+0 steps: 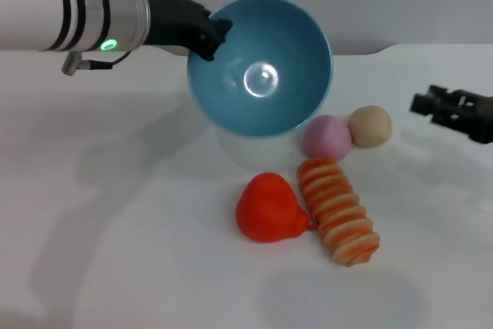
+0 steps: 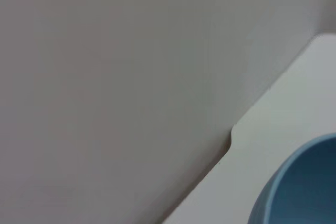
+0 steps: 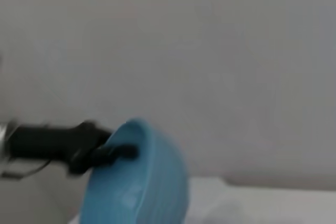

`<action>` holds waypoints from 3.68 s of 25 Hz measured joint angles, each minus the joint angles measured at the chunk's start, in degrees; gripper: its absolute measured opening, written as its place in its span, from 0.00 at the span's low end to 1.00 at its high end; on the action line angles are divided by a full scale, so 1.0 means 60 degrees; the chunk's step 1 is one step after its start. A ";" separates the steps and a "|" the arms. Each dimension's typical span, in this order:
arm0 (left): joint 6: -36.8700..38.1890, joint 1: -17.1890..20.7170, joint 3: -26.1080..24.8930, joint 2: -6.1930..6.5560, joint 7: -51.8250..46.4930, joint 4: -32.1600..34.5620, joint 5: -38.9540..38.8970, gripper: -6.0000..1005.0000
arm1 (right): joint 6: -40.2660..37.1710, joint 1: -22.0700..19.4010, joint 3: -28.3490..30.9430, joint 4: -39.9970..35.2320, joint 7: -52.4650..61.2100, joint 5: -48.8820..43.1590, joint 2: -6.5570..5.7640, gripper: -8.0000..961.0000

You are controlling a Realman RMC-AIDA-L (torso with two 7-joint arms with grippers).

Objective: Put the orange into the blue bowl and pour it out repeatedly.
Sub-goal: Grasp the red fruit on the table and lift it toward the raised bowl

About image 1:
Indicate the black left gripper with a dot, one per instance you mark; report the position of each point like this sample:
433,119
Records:
169,21

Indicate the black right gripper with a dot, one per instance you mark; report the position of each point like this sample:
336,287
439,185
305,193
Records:
473,113

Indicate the blue plastic bowl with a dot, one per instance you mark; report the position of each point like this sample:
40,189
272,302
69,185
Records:
269,94

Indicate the red tomato toy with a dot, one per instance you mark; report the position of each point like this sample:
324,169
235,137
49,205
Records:
265,209

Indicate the beige soft ball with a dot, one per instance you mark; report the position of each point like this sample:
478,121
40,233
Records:
370,125

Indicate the pink soft ball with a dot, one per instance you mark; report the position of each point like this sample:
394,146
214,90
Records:
327,136

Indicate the orange striped toy bread roll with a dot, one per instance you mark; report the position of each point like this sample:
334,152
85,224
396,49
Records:
339,213

